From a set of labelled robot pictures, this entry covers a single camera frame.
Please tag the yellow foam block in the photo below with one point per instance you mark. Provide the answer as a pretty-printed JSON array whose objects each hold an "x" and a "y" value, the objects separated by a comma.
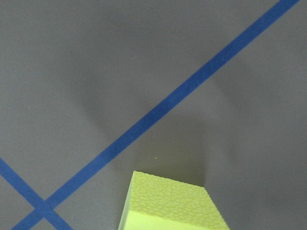
[{"x": 157, "y": 203}]

